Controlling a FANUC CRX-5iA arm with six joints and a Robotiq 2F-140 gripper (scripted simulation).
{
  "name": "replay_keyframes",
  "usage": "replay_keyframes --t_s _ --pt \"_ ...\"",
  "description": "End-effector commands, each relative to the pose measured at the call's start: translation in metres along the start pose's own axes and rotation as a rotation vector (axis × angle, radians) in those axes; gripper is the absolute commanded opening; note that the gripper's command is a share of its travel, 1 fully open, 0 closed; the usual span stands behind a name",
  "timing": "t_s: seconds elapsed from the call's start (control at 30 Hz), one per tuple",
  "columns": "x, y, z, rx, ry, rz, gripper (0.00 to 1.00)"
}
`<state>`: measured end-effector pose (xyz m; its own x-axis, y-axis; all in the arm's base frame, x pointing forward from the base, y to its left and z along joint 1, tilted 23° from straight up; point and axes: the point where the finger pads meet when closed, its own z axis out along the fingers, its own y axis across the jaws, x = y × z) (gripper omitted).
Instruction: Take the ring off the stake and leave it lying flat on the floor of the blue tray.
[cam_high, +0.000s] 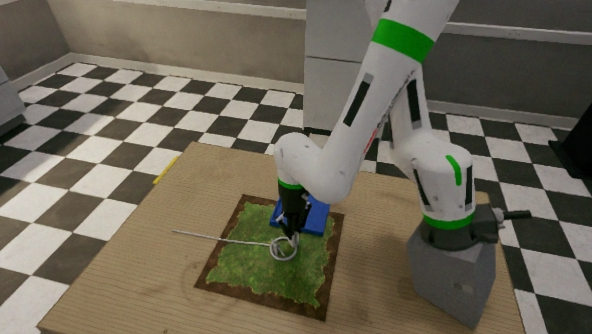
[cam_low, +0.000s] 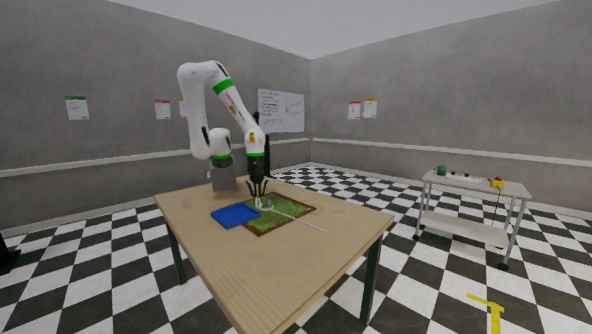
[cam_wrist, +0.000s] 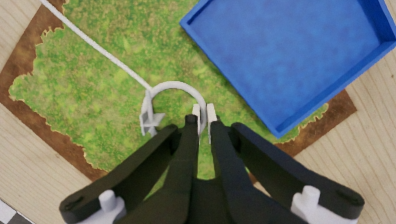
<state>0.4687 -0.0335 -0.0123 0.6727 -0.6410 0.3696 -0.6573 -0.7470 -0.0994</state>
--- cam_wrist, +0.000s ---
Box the light grey ring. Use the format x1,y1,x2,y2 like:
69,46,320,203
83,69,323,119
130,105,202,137
142,81,207,134

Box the green grass mat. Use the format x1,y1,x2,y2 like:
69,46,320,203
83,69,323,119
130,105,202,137
0,0,357,182

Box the blue tray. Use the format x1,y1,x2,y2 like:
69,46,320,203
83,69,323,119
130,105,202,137
179,0,396,139

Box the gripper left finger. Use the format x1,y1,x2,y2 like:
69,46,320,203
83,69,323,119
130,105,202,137
58,104,200,224

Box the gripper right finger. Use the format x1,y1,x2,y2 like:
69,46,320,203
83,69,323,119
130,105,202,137
207,103,365,224

